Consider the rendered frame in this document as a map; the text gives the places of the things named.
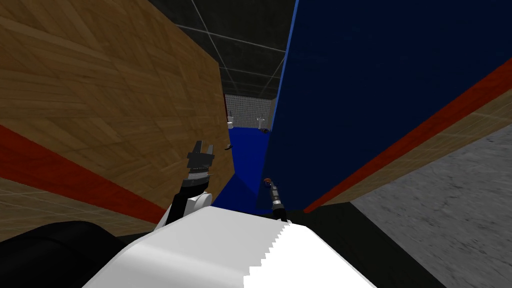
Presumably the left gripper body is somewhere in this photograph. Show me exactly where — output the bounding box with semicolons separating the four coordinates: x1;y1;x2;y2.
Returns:
186;151;216;173

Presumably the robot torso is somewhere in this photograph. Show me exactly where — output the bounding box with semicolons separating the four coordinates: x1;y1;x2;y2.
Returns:
81;205;377;288

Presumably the blue door leaf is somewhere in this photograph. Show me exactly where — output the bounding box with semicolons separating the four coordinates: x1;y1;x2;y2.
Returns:
255;0;512;214

